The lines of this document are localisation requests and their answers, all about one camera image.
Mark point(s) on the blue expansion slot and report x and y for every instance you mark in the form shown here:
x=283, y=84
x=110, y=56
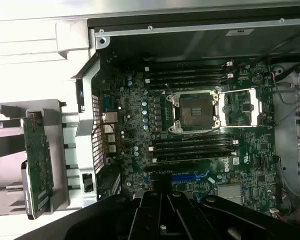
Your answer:
x=184, y=178

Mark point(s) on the silver Ethernet port block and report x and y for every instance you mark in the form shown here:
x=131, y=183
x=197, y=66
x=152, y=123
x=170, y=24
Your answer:
x=109, y=117

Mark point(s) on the small aluminium capacitor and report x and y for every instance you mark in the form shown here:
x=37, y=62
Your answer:
x=144, y=111
x=136, y=148
x=129, y=78
x=145, y=119
x=136, y=154
x=129, y=83
x=144, y=103
x=146, y=127

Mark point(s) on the silver chipset heatsink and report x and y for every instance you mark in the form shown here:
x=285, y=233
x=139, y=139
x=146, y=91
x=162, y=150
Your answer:
x=228, y=193

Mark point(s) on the white plastic fixture block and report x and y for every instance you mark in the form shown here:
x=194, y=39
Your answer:
x=72, y=37

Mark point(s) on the round coin cell battery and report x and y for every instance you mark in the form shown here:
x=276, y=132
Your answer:
x=258, y=78

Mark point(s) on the silver USB port block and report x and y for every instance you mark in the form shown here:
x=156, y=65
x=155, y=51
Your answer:
x=111, y=140
x=109, y=130
x=111, y=149

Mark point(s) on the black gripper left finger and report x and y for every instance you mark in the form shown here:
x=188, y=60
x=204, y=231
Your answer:
x=149, y=215

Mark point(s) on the CPU socket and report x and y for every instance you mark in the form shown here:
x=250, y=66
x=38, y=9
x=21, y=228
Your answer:
x=194, y=110

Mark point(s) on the thin metal locking lever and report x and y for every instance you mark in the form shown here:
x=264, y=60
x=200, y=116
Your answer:
x=169, y=89

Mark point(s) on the green Dell motherboard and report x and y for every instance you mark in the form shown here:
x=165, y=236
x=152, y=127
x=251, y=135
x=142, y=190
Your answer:
x=259, y=150

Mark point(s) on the open grey PC case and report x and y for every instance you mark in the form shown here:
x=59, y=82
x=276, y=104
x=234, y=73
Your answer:
x=189, y=42

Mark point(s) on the teal rear port connector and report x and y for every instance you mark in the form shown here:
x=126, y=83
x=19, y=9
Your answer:
x=109, y=101

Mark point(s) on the grey parts rack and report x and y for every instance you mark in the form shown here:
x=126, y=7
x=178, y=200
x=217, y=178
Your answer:
x=56, y=107

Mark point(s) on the silver socket cover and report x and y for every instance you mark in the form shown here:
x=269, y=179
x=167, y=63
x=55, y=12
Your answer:
x=255, y=107

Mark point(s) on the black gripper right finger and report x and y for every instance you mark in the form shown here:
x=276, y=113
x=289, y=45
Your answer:
x=182, y=215

